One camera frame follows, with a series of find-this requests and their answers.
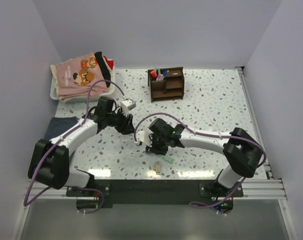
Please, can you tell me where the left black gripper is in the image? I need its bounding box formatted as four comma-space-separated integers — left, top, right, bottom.
105, 108, 136, 135

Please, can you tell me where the green transparent case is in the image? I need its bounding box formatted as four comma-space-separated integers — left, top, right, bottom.
159, 155, 175, 164

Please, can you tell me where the beige eraser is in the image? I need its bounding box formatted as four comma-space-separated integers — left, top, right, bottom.
152, 161, 162, 171

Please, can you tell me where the brown wooden desk organizer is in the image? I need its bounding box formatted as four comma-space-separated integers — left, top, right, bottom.
147, 66, 185, 103

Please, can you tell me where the orange black highlighter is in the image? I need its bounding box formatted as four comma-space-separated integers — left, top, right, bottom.
150, 70, 158, 81

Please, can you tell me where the green capped pen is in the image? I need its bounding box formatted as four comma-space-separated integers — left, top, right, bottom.
156, 68, 161, 81

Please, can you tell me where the red clear pen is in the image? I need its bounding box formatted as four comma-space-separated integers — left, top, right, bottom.
153, 68, 157, 81

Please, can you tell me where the blue capped pen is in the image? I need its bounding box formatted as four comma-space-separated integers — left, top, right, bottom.
162, 70, 169, 80

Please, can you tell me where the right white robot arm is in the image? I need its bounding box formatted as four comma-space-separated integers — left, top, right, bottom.
143, 118, 263, 197

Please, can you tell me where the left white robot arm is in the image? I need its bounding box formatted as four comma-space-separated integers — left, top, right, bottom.
27, 97, 136, 196

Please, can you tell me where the black red folded garment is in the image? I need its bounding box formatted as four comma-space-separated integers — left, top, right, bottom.
94, 51, 114, 81

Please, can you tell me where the pink pixel-print shirt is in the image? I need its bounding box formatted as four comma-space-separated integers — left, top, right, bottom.
55, 52, 111, 100

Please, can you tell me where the blue folded cloth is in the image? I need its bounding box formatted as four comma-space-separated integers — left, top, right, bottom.
43, 116, 79, 141

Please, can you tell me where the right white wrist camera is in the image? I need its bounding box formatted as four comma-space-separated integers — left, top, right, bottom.
135, 130, 152, 147

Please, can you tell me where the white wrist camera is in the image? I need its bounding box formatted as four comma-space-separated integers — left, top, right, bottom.
135, 130, 152, 147
120, 98, 137, 114

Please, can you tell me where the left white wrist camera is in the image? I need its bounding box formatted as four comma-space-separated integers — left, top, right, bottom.
120, 98, 137, 114

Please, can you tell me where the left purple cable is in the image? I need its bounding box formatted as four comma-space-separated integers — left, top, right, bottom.
23, 79, 127, 215

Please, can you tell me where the purple cable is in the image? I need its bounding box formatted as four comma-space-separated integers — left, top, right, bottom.
133, 112, 267, 213
23, 79, 127, 215

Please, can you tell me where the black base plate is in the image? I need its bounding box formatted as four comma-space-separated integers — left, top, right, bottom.
66, 179, 232, 210

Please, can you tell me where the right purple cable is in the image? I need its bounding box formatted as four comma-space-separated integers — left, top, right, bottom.
133, 112, 267, 213

